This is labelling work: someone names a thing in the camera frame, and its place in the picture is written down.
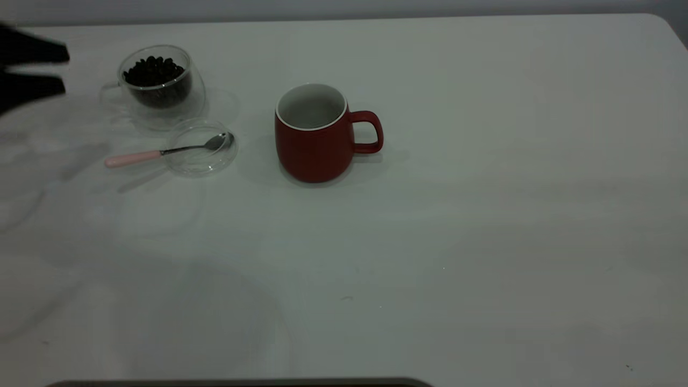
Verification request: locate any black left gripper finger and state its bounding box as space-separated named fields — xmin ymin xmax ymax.
xmin=0 ymin=72 xmax=67 ymax=117
xmin=0 ymin=21 xmax=71 ymax=67

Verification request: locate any pink handled metal spoon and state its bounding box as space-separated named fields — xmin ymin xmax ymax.
xmin=104 ymin=133 xmax=230 ymax=169

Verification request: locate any red ceramic mug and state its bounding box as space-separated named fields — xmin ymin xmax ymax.
xmin=274 ymin=82 xmax=384 ymax=184

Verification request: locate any dark coffee beans pile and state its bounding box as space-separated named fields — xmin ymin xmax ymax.
xmin=123 ymin=55 xmax=192 ymax=109

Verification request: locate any clear glass cup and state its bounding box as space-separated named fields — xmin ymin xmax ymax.
xmin=99 ymin=45 xmax=207 ymax=132

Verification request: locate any clear glass lid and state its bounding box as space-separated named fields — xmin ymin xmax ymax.
xmin=166 ymin=117 xmax=239 ymax=178

